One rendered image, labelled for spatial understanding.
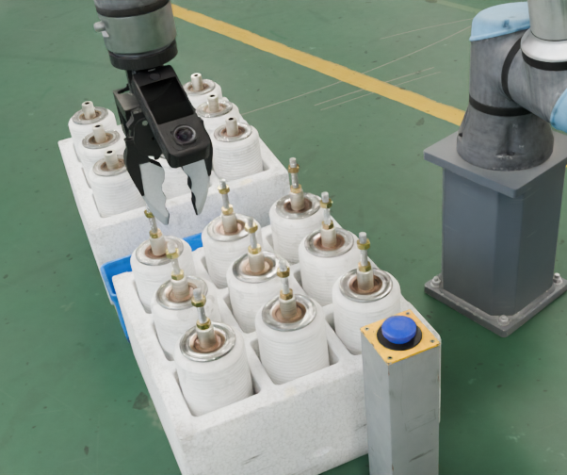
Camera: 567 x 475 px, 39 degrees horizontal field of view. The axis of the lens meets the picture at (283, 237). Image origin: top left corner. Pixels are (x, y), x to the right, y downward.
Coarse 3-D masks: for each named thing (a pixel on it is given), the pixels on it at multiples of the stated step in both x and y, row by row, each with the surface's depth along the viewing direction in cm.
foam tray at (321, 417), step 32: (128, 288) 129; (224, 288) 127; (128, 320) 126; (224, 320) 121; (160, 352) 116; (256, 352) 118; (160, 384) 111; (256, 384) 111; (288, 384) 109; (320, 384) 108; (352, 384) 110; (160, 416) 125; (192, 416) 106; (224, 416) 105; (256, 416) 106; (288, 416) 109; (320, 416) 111; (352, 416) 114; (192, 448) 104; (224, 448) 107; (256, 448) 109; (288, 448) 112; (320, 448) 115; (352, 448) 118
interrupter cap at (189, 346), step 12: (216, 324) 109; (192, 336) 107; (216, 336) 107; (228, 336) 107; (180, 348) 106; (192, 348) 106; (204, 348) 106; (216, 348) 105; (228, 348) 105; (192, 360) 104; (204, 360) 103; (216, 360) 104
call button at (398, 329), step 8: (384, 320) 95; (392, 320) 94; (400, 320) 94; (408, 320) 94; (384, 328) 94; (392, 328) 93; (400, 328) 93; (408, 328) 93; (384, 336) 94; (392, 336) 93; (400, 336) 92; (408, 336) 92
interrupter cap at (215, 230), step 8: (240, 216) 130; (248, 216) 129; (208, 224) 129; (216, 224) 129; (240, 224) 128; (208, 232) 127; (216, 232) 127; (224, 232) 127; (232, 232) 127; (240, 232) 126; (216, 240) 125; (224, 240) 125; (232, 240) 125
